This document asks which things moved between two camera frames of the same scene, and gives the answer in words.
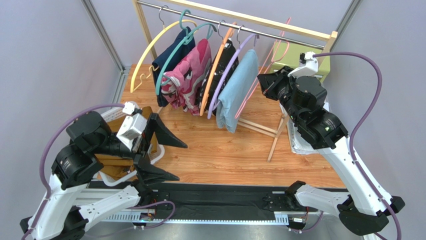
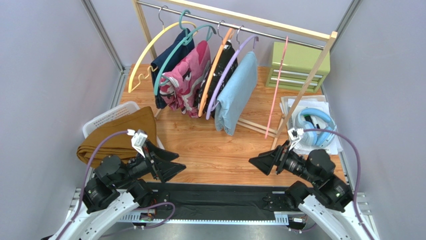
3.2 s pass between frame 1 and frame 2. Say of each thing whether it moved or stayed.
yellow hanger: stayed
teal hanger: stayed
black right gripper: moved
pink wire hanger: moved
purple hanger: stayed
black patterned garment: stayed
